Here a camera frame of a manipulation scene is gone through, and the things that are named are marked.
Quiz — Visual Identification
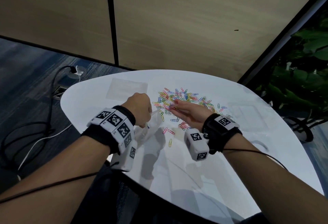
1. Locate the person's left hand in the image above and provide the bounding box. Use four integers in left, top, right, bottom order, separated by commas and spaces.
122, 92, 153, 129

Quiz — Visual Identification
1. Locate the person's right hand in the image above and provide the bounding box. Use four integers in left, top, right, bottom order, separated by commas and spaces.
170, 99, 215, 131

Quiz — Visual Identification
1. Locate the pile of coloured paper clips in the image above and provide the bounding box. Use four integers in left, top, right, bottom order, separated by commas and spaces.
152, 87, 234, 146

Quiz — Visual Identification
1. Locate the clear plastic bag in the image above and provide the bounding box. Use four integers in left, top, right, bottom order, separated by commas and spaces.
107, 77, 149, 101
133, 111, 164, 153

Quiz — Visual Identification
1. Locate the person's right forearm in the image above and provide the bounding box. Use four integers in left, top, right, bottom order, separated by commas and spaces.
224, 134, 328, 224

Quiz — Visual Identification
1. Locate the person's left forearm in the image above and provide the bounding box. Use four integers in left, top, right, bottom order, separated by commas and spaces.
0, 134, 111, 224

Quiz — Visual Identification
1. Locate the right marker wristband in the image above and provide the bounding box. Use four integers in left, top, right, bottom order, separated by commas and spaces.
202, 113, 243, 155

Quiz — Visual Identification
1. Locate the marker wristband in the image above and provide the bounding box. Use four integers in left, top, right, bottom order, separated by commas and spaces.
202, 113, 243, 155
81, 105, 138, 155

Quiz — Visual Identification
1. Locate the left marker wristband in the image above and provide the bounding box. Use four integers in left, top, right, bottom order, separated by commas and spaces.
81, 105, 138, 155

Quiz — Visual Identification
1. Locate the clear plastic box lid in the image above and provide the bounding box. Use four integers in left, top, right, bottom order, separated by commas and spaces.
228, 103, 264, 124

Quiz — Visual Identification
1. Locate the clear plastic box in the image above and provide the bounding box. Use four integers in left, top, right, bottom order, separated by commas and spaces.
241, 126, 285, 160

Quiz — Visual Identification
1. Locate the floor power socket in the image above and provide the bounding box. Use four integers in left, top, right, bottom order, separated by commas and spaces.
65, 65, 85, 79

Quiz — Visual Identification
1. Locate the metal floor outlet box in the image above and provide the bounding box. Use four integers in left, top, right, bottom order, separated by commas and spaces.
52, 86, 68, 101

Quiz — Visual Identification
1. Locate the black plant stand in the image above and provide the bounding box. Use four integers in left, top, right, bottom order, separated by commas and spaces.
283, 115, 328, 142

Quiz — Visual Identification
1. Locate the green leafy plant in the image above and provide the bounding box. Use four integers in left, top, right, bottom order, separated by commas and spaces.
255, 19, 328, 119

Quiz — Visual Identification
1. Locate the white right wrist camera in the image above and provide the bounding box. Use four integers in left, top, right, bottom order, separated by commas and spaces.
184, 128, 210, 161

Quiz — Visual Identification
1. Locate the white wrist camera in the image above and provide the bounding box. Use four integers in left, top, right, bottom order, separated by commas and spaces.
184, 128, 210, 161
110, 139, 138, 172

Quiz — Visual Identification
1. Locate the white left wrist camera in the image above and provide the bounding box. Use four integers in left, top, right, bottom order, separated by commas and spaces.
110, 139, 138, 172

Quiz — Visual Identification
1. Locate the black right camera cable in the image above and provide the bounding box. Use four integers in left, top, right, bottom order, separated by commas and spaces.
209, 148, 289, 172

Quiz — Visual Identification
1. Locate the black camera cable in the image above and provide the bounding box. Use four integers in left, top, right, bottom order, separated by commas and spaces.
0, 161, 120, 204
209, 148, 289, 172

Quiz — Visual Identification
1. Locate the black floor cable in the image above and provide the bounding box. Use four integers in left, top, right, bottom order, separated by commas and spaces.
0, 66, 77, 170

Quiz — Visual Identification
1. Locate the white floor cable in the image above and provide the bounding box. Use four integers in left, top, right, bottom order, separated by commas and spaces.
17, 124, 73, 181

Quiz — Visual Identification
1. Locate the black left camera cable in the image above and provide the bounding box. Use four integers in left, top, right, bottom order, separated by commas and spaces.
0, 161, 120, 204

